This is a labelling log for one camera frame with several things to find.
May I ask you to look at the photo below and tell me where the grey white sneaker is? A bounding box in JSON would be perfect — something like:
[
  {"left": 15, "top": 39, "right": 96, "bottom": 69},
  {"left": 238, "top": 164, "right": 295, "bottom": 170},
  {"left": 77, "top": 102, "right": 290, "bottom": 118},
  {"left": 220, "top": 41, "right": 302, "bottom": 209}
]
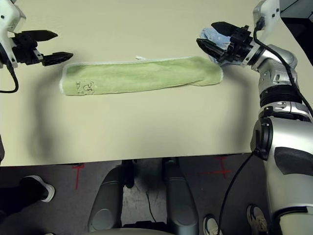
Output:
[
  {"left": 246, "top": 204, "right": 269, "bottom": 233},
  {"left": 202, "top": 214, "right": 224, "bottom": 235}
]

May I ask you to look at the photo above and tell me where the grey robot left leg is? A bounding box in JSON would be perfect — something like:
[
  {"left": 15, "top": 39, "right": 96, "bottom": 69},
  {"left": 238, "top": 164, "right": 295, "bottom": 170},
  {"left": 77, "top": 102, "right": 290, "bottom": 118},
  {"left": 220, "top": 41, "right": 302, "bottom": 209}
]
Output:
[{"left": 88, "top": 159, "right": 134, "bottom": 233}]

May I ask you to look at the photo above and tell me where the folded blue towel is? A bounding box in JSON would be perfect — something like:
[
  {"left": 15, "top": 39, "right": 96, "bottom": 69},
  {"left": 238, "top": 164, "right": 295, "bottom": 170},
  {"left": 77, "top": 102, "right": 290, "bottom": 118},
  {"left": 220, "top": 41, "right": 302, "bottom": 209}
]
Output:
[{"left": 199, "top": 27, "right": 232, "bottom": 66}]

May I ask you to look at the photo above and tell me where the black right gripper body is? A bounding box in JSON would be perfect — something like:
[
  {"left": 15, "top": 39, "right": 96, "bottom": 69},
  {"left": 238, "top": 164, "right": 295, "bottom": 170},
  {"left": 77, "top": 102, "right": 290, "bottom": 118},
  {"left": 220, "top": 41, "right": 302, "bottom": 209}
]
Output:
[{"left": 219, "top": 24, "right": 258, "bottom": 67}]

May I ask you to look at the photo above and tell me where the bystander black trouser leg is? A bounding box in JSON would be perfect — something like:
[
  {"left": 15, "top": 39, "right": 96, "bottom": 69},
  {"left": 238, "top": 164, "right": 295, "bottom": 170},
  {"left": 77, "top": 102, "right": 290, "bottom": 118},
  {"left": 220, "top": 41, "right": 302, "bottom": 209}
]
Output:
[{"left": 0, "top": 180, "right": 32, "bottom": 222}]

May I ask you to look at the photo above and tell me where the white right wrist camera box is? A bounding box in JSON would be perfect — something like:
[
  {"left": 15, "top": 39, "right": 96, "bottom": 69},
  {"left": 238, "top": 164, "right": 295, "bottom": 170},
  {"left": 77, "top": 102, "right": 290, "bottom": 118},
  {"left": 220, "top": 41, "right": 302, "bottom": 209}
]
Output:
[{"left": 241, "top": 0, "right": 281, "bottom": 68}]

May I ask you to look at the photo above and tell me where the red floor tape mark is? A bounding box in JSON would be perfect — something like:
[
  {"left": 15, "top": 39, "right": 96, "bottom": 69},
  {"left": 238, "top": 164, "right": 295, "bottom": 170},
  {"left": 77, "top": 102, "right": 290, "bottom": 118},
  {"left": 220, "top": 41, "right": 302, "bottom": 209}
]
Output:
[
  {"left": 72, "top": 163, "right": 86, "bottom": 189},
  {"left": 197, "top": 156, "right": 232, "bottom": 180}
]

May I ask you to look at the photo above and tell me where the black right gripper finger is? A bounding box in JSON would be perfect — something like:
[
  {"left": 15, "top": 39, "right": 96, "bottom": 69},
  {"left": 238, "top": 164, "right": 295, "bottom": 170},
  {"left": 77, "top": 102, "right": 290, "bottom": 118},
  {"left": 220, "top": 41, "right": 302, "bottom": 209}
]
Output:
[
  {"left": 196, "top": 38, "right": 226, "bottom": 62},
  {"left": 210, "top": 21, "right": 239, "bottom": 37}
]

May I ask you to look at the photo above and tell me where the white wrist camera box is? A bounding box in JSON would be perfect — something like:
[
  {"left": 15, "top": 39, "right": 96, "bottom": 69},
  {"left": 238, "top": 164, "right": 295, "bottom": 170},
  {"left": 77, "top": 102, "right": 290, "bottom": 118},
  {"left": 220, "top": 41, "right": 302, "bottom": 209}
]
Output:
[
  {"left": 0, "top": 0, "right": 26, "bottom": 69},
  {"left": 241, "top": 0, "right": 281, "bottom": 68}
]

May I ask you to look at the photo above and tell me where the green towel white trim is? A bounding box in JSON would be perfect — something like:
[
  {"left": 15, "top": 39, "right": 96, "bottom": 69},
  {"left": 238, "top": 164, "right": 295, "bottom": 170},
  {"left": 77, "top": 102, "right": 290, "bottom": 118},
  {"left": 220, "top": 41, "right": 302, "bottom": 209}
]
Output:
[{"left": 59, "top": 55, "right": 224, "bottom": 96}]

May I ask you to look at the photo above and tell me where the thin black floor cable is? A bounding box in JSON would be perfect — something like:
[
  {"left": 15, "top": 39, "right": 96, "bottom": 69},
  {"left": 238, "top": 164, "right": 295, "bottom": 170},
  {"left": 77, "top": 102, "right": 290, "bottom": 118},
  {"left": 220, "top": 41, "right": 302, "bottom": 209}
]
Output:
[{"left": 146, "top": 190, "right": 157, "bottom": 222}]

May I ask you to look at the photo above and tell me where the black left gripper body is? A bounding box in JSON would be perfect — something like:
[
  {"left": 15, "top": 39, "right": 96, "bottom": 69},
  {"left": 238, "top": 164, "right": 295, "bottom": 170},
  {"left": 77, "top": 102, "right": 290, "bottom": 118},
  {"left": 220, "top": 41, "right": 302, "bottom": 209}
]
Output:
[{"left": 11, "top": 31, "right": 45, "bottom": 66}]

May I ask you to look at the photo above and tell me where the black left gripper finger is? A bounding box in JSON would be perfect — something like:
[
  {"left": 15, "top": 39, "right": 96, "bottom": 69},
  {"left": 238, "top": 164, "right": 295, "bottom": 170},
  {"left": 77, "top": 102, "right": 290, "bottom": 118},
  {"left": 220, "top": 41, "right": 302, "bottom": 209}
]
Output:
[
  {"left": 36, "top": 29, "right": 59, "bottom": 42},
  {"left": 42, "top": 51, "right": 74, "bottom": 67}
]

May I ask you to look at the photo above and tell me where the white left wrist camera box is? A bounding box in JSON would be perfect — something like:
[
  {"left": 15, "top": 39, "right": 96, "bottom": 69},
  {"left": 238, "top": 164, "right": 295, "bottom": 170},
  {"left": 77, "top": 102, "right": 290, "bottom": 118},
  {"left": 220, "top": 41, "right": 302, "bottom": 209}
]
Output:
[{"left": 0, "top": 0, "right": 26, "bottom": 69}]

